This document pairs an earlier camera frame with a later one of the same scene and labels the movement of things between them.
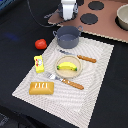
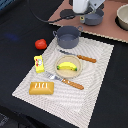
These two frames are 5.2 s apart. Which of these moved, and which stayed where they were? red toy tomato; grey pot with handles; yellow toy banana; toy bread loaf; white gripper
Moved: white gripper
Stayed: yellow toy banana; grey pot with handles; red toy tomato; toy bread loaf
